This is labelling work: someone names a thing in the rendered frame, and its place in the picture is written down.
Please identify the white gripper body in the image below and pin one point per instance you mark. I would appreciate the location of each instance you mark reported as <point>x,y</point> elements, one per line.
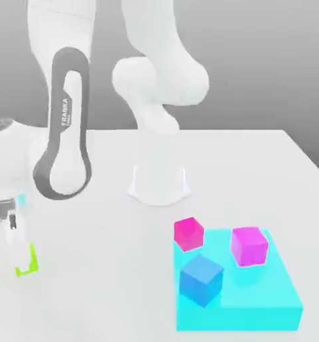
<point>18,248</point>

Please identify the small lime green cube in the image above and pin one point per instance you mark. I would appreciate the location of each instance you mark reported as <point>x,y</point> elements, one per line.
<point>33,264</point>

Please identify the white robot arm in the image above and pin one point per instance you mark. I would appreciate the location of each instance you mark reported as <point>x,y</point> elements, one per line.
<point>159,80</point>

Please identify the small pink cube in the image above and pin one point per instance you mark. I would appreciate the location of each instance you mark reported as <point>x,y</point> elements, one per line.
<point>188,235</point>

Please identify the small blue cube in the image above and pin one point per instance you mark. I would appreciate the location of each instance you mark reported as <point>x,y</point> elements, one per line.
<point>200,280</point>

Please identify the small violet cube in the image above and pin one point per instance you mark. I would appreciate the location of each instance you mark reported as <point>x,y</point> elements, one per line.
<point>250,247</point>

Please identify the large cyan box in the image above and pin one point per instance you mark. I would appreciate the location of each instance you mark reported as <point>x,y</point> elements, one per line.
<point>255,315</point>

